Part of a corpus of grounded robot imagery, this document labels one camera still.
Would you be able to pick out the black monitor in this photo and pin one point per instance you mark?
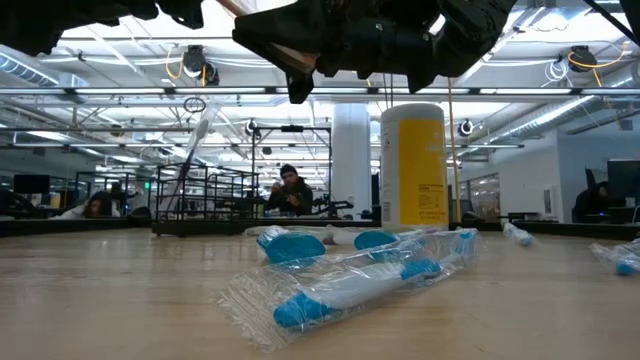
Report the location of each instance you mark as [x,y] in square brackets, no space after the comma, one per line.
[625,179]
[31,184]

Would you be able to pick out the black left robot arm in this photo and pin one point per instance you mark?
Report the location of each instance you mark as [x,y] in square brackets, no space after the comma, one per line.
[25,25]

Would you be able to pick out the person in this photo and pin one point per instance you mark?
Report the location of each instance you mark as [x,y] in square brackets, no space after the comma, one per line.
[117,191]
[97,206]
[292,197]
[592,202]

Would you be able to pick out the white building column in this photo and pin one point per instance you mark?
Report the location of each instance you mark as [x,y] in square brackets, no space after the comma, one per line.
[350,160]

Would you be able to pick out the white canister with yellow label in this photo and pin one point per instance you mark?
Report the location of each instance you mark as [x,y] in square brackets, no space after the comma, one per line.
[415,170]

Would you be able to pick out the small blue mouthwash bottle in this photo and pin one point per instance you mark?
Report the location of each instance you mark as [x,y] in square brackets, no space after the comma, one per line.
[292,248]
[374,240]

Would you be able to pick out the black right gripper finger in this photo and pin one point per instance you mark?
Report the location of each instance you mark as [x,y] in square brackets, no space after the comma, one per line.
[280,30]

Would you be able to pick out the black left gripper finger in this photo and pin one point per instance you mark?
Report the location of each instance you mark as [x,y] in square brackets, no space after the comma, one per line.
[182,12]

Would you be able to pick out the blue white toothbrush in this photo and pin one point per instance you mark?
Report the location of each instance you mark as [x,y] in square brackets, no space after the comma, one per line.
[360,287]
[617,262]
[201,130]
[519,235]

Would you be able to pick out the orange white toothbrush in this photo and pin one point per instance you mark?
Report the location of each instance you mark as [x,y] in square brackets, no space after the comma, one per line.
[300,58]

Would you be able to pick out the black background robot arm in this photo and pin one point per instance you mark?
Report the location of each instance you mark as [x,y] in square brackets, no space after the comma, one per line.
[336,205]

